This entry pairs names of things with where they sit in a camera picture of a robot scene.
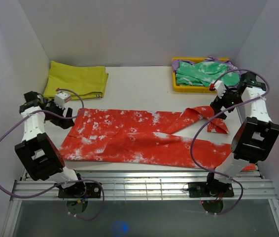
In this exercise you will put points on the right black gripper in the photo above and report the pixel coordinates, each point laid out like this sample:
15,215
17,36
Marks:
218,102

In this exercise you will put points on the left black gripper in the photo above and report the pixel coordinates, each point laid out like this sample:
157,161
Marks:
64,123

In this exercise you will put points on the red tie-dye trousers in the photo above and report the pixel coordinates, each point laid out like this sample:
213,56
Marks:
132,136

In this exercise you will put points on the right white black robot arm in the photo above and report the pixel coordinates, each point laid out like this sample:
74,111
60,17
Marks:
254,139

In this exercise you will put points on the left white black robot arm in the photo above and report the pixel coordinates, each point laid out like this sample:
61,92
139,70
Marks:
37,153

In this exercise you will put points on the green tie-dye trousers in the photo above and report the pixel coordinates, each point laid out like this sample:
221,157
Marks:
203,73

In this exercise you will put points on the folded yellow-green trousers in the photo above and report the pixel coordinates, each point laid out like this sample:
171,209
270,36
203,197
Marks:
87,82

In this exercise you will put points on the purple striped garment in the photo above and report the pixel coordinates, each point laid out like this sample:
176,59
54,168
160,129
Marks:
195,60

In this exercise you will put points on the yellow plastic bin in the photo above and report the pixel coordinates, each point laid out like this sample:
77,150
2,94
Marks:
190,89

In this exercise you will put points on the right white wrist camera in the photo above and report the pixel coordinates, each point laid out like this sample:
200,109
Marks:
219,87

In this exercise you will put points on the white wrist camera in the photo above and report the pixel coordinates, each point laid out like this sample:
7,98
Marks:
62,97
219,87

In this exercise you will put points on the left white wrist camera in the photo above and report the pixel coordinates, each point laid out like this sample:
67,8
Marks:
62,97

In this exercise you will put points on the aluminium rail frame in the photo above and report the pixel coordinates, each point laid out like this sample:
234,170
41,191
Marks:
148,201

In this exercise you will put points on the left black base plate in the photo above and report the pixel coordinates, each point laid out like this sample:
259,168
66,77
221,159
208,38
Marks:
92,191

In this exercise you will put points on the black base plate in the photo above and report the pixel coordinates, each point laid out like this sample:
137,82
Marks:
92,191
205,190

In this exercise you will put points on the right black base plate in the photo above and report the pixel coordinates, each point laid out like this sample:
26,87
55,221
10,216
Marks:
205,190

